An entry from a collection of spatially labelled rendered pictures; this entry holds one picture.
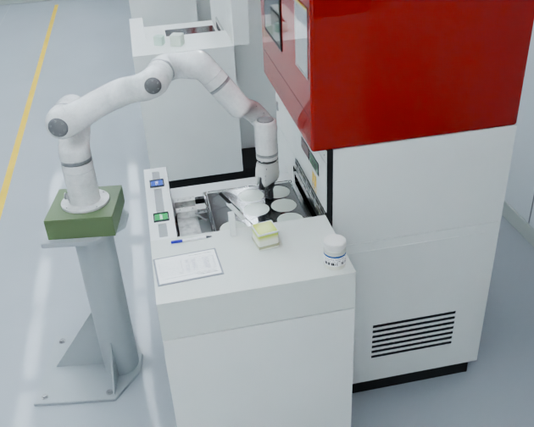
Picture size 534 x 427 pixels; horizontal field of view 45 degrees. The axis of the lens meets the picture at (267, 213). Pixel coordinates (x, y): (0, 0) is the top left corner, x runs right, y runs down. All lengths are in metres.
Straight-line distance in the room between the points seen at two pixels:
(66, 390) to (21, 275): 1.03
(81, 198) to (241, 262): 0.79
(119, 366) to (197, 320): 1.14
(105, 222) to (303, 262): 0.86
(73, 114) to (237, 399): 1.16
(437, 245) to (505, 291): 1.13
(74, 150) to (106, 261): 0.50
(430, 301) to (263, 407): 0.84
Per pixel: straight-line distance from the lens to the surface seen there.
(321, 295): 2.08
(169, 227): 2.34
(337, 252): 2.03
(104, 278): 2.81
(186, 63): 2.34
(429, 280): 2.68
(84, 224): 2.60
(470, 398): 3.06
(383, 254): 2.51
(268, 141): 2.41
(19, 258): 4.15
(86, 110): 2.45
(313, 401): 2.40
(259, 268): 2.08
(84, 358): 3.25
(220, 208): 2.53
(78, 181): 2.60
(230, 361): 2.18
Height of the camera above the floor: 2.21
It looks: 32 degrees down
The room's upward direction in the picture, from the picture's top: 3 degrees counter-clockwise
